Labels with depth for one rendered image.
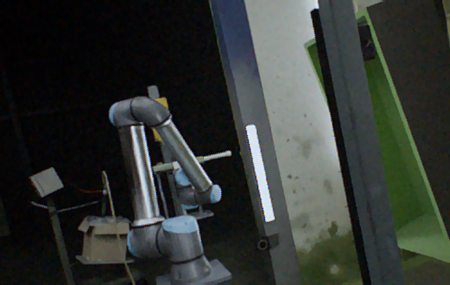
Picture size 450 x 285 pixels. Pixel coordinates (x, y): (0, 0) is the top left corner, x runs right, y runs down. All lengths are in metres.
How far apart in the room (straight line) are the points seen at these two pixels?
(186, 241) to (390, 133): 1.34
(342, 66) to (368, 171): 0.20
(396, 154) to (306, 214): 0.73
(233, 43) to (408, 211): 1.49
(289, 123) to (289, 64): 0.39
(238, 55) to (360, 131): 2.04
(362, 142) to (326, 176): 2.14
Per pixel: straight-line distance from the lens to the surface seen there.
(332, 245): 3.00
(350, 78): 0.80
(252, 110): 2.75
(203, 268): 2.00
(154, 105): 2.01
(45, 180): 4.22
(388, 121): 2.58
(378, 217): 0.82
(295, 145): 2.83
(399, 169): 2.62
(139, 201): 2.06
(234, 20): 2.83
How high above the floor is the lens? 1.23
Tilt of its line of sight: 5 degrees down
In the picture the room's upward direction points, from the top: 12 degrees counter-clockwise
